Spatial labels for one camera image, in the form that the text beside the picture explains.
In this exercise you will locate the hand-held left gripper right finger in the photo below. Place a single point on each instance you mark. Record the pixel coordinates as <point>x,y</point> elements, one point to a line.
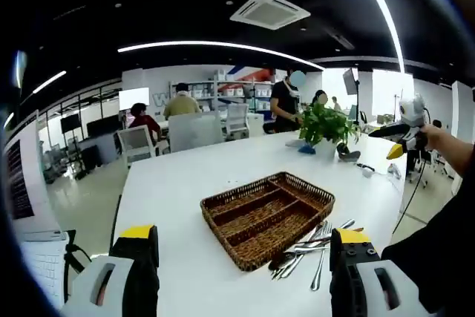
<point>371,283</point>

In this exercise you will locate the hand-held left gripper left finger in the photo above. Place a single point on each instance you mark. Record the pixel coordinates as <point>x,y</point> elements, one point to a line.
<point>111,280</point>

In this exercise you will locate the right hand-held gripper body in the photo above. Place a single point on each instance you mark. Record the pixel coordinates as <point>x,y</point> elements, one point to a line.
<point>413,111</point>

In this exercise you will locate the pile of steel utensils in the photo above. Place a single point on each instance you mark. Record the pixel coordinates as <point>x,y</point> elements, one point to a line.
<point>302,248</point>

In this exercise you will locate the brown wicker storage tray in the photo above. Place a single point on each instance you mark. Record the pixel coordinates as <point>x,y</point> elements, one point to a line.
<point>259,220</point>

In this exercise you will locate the white storage shelving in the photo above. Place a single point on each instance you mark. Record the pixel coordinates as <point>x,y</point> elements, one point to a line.
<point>208,90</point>

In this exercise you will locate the person's right hand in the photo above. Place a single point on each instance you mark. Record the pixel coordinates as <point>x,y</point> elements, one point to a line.
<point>434,138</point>

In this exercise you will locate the white black small device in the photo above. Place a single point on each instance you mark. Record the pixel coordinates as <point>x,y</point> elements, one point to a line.
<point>367,172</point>

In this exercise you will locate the black grey device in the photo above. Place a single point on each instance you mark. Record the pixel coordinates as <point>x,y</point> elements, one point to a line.
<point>350,155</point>

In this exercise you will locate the black tripod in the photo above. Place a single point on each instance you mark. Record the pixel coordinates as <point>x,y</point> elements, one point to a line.
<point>70,250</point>

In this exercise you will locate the studio light on stand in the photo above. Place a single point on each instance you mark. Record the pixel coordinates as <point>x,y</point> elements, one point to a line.
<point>350,81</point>

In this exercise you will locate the potted green plant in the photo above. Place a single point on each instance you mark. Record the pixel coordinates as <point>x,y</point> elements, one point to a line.
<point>323,124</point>

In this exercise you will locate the person's black clothing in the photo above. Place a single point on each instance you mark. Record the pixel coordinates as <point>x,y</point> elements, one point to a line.
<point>438,250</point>

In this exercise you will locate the blue cloth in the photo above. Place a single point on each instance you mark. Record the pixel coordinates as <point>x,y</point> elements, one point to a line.
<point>306,150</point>

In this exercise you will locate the ceiling light strip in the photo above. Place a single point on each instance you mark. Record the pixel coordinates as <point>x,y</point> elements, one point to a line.
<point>50,81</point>
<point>167,44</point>
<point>388,18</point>

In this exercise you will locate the white laptop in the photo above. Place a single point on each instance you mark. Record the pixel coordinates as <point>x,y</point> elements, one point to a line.
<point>37,183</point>

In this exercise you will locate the black equipment cart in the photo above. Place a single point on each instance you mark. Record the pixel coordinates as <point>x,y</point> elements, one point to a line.
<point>89,157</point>

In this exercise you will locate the white mesh chair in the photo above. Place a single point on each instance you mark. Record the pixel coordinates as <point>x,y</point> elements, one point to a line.
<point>143,146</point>

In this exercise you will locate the white office chair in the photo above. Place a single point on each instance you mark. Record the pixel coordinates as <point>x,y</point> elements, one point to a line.
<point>237,116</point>

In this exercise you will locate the black monitor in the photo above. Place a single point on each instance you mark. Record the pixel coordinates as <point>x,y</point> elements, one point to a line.
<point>104,124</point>

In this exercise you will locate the black television on stand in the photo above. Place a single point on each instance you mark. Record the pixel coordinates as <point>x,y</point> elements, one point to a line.
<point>70,123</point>

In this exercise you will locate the translucent white chair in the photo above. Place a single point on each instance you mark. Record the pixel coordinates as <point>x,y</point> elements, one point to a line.
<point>194,133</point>

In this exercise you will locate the ceiling air conditioner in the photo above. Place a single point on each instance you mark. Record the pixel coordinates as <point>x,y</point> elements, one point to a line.
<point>269,10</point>

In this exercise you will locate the bright white screen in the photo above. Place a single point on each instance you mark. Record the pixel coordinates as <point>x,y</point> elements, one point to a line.
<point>133,98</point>

